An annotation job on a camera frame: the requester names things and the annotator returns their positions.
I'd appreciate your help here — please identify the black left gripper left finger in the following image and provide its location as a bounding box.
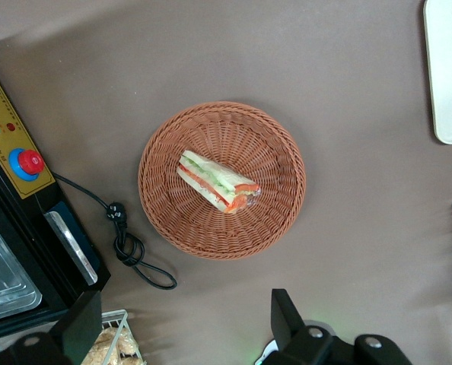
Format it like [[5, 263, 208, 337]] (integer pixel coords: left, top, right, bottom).
[[49, 290, 103, 365]]

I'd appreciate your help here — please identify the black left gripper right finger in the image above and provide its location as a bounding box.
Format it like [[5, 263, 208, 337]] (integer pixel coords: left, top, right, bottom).
[[270, 288, 315, 351]]

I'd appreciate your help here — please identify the triangle sandwich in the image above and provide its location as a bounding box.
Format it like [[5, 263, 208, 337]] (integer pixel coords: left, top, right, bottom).
[[177, 149, 262, 214]]

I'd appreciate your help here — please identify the clear tray inside machine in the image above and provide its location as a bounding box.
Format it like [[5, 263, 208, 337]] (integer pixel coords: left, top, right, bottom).
[[0, 216, 43, 325]]

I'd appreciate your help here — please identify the round brown wicker basket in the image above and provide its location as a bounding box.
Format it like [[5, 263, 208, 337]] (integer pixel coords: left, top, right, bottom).
[[137, 100, 307, 261]]

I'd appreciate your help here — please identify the beige rectangular tray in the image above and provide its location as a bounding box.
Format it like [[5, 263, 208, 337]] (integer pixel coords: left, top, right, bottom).
[[422, 0, 452, 145]]

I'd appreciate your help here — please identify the bagged rice cracker snack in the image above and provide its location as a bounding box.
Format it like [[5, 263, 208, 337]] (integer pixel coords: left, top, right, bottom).
[[81, 328, 121, 365], [116, 327, 141, 359]]

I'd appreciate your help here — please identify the black sealing machine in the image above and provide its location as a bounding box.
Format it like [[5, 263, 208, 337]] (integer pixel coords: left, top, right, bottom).
[[0, 47, 112, 345]]

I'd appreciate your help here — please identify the white wire basket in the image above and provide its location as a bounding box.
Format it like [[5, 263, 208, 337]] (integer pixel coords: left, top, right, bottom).
[[96, 309, 148, 365]]

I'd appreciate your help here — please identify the black power cable with plug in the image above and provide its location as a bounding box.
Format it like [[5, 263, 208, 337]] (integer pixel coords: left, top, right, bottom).
[[52, 171, 178, 291]]

